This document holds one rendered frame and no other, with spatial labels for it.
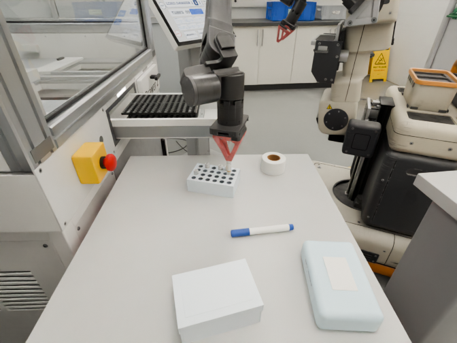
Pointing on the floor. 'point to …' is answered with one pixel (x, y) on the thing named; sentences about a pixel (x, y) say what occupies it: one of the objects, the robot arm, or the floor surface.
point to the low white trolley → (202, 255)
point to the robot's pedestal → (430, 267)
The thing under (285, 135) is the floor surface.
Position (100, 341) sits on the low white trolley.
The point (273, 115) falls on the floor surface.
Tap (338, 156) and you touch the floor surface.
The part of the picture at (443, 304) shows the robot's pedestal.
